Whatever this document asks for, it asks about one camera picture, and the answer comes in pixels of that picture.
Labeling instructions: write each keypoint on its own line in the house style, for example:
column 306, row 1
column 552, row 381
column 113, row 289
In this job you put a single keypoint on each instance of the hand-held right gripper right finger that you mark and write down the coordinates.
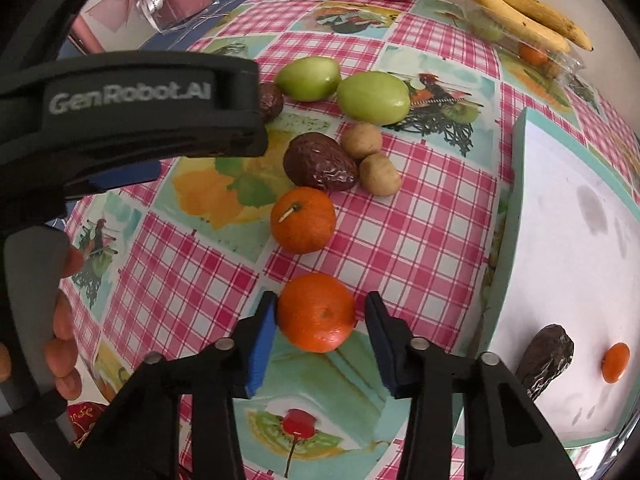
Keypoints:
column 385, row 355

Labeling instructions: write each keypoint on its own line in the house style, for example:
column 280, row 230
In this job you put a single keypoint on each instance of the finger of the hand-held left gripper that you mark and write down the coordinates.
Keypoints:
column 125, row 177

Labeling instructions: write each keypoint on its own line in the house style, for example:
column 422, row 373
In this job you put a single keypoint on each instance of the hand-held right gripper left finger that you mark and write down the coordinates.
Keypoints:
column 260, row 355

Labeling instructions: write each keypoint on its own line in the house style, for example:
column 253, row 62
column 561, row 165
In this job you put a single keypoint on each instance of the small brown date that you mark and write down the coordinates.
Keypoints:
column 271, row 102

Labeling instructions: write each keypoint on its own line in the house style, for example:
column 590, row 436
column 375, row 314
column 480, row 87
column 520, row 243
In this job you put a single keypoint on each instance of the orange tangerine with stem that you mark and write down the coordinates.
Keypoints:
column 302, row 220

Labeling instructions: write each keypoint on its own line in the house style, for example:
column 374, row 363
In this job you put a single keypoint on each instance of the green mango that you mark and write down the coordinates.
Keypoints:
column 307, row 79
column 372, row 97

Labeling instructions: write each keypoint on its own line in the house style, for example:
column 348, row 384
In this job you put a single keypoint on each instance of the dark brown wrinkled avocado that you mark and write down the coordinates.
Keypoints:
column 320, row 162

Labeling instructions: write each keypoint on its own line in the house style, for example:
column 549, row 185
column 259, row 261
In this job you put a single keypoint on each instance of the tan longan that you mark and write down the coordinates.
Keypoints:
column 381, row 175

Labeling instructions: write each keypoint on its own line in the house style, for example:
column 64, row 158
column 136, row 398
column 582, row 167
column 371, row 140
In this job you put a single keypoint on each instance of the white tray with teal rim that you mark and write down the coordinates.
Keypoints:
column 560, row 240

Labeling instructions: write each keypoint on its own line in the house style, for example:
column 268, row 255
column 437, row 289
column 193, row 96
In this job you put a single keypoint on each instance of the small brown kiwi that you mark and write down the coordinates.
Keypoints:
column 361, row 140

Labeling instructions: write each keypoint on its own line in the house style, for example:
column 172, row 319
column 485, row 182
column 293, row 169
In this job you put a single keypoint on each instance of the person's left hand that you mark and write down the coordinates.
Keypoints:
column 62, row 350

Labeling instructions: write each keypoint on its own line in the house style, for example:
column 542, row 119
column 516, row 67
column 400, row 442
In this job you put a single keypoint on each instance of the pink checkered fruit-print tablecloth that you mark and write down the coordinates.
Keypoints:
column 430, row 220

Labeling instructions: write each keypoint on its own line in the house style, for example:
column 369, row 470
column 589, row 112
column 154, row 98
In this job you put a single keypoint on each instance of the brown date on tray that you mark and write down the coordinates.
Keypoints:
column 545, row 360

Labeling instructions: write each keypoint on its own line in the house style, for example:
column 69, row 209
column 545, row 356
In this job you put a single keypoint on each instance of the red printed packet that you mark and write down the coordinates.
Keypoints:
column 82, row 417

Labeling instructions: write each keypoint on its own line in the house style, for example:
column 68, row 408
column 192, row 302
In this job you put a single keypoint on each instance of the orange small tomato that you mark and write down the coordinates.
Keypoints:
column 615, row 362

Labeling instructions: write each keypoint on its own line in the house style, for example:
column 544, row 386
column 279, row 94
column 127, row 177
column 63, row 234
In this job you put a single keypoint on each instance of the small orange tangerine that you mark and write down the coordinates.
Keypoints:
column 532, row 54

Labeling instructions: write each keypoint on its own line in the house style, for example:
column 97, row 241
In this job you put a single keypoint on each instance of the small green fruit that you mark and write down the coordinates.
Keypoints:
column 487, row 31

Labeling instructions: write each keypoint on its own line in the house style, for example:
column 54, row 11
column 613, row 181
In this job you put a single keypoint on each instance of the clear glass bowl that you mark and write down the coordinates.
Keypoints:
column 565, row 62

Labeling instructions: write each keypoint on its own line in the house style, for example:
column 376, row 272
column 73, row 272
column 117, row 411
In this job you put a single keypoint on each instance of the yellow banana bunch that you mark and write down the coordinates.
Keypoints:
column 520, row 10

